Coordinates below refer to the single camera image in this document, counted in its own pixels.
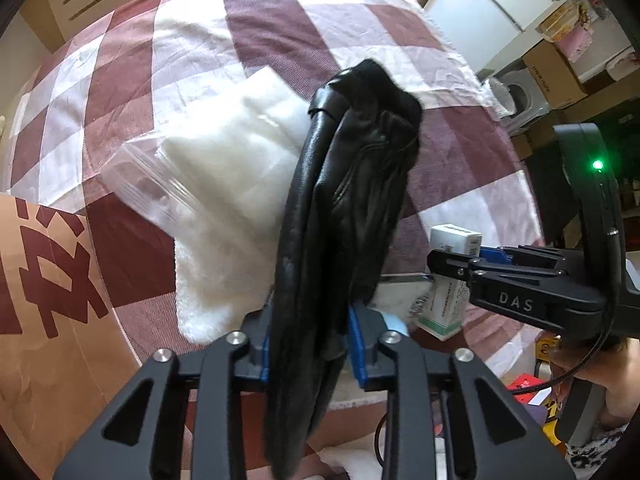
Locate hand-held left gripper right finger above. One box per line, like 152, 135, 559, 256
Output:
347, 305, 576, 480

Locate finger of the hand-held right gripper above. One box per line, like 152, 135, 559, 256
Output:
480, 244, 570, 272
426, 249, 608, 318

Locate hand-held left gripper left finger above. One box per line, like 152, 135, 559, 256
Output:
52, 309, 281, 480

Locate white green medicine box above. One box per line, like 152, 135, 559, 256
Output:
410, 225, 484, 342

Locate black leather glove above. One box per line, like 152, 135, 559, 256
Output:
263, 58, 425, 480

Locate person's right hand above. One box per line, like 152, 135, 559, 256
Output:
551, 337, 627, 392

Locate white fluffy towel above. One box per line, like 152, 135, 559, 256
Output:
172, 200, 437, 346

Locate small red box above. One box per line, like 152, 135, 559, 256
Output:
506, 371, 547, 405

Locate white fluffy garment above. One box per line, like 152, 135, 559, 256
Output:
317, 442, 387, 480

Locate brown cardboard carton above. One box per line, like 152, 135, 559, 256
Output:
521, 41, 590, 110

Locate leopard print fluffy cloth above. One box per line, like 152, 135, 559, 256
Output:
564, 422, 630, 472

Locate clear zip bag cotton pads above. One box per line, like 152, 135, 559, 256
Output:
102, 67, 312, 256

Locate pink cloth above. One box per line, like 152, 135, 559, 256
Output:
559, 24, 602, 62

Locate white cabinet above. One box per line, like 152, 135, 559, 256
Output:
424, 0, 557, 73

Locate red white checked tablecloth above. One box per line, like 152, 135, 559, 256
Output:
0, 0, 547, 413

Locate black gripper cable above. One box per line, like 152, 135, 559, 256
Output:
509, 230, 621, 392
374, 407, 393, 468

